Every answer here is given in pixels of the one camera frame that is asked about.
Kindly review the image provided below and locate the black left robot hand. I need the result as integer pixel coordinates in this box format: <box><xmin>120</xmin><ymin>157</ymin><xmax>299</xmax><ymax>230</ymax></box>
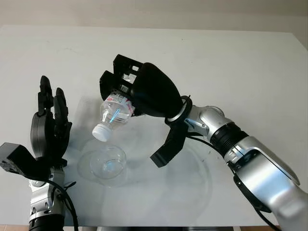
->
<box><xmin>30</xmin><ymin>76</ymin><xmax>73</xmax><ymax>167</ymax></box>

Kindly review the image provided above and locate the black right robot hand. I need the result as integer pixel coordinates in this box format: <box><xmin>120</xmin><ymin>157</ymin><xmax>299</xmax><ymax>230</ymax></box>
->
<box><xmin>99</xmin><ymin>54</ymin><xmax>187</xmax><ymax>121</ymax></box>

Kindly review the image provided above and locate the clear plastic water bottle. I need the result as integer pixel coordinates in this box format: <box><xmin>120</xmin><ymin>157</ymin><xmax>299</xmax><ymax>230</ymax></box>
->
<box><xmin>92</xmin><ymin>90</ymin><xmax>135</xmax><ymax>142</ymax></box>

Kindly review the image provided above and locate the clear glass bowl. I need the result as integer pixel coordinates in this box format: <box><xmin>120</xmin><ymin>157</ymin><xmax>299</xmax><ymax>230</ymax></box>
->
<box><xmin>89</xmin><ymin>145</ymin><xmax>128</xmax><ymax>180</ymax></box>

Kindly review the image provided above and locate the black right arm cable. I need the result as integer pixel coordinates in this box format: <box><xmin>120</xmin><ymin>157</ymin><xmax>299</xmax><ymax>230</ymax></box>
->
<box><xmin>180</xmin><ymin>95</ymin><xmax>280</xmax><ymax>229</ymax></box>

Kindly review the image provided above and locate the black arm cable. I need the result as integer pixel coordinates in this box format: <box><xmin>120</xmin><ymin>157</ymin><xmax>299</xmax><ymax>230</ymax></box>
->
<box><xmin>48</xmin><ymin>179</ymin><xmax>80</xmax><ymax>231</ymax></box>
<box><xmin>180</xmin><ymin>95</ymin><xmax>280</xmax><ymax>229</ymax></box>

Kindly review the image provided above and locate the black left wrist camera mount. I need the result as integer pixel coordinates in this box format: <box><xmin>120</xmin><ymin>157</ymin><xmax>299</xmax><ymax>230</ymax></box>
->
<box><xmin>0</xmin><ymin>142</ymin><xmax>68</xmax><ymax>181</ymax></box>

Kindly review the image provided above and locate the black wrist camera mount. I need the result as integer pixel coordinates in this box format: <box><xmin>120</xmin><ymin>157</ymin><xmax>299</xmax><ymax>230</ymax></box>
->
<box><xmin>150</xmin><ymin>117</ymin><xmax>187</xmax><ymax>168</ymax></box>
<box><xmin>0</xmin><ymin>142</ymin><xmax>68</xmax><ymax>181</ymax></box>

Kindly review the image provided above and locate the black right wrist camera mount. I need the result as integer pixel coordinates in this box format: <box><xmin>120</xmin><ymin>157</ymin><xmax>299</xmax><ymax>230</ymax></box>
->
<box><xmin>150</xmin><ymin>117</ymin><xmax>187</xmax><ymax>168</ymax></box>

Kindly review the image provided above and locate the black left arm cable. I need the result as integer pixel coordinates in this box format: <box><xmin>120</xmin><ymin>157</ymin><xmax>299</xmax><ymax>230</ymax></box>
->
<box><xmin>48</xmin><ymin>179</ymin><xmax>80</xmax><ymax>231</ymax></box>

